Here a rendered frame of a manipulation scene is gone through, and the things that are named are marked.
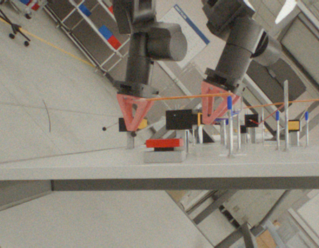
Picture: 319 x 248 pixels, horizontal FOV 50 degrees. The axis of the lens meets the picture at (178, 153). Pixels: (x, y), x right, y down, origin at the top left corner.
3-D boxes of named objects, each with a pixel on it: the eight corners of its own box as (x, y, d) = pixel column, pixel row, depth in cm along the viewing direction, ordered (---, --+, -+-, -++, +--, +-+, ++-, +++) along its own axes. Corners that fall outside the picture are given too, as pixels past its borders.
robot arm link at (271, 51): (202, 20, 70) (233, -14, 65) (233, 40, 78) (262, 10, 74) (228, 61, 64) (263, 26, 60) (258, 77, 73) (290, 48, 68)
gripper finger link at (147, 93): (151, 133, 76) (156, 90, 75) (137, 133, 69) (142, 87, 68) (124, 128, 78) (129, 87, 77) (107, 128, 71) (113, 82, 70)
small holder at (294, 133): (306, 145, 97) (305, 120, 96) (302, 146, 89) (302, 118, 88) (289, 145, 99) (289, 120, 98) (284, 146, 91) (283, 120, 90)
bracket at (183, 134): (181, 153, 73) (180, 130, 73) (191, 153, 72) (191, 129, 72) (173, 155, 68) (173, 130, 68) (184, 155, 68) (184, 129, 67)
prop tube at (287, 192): (253, 228, 145) (299, 171, 141) (253, 227, 147) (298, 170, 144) (260, 233, 144) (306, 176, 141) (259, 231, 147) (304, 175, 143)
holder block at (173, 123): (173, 130, 73) (172, 111, 73) (198, 129, 71) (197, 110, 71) (165, 130, 69) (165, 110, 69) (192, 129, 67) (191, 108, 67)
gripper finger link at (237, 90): (226, 130, 71) (245, 88, 69) (219, 131, 64) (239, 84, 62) (198, 117, 73) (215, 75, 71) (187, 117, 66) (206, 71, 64)
